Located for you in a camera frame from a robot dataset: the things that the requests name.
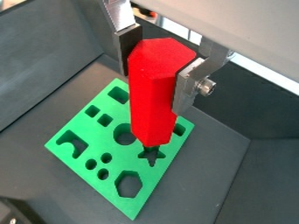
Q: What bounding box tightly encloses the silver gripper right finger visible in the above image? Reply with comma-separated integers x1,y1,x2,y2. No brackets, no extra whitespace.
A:
173,37,234,116

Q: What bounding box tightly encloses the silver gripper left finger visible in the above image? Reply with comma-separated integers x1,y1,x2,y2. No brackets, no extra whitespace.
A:
99,0,143,76

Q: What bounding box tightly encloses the red hexagonal prism block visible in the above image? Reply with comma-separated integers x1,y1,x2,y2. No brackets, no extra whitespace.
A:
129,38,197,147

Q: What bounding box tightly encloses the green foam shape-sorter board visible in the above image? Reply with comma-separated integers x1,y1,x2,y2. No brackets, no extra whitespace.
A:
45,79,194,220

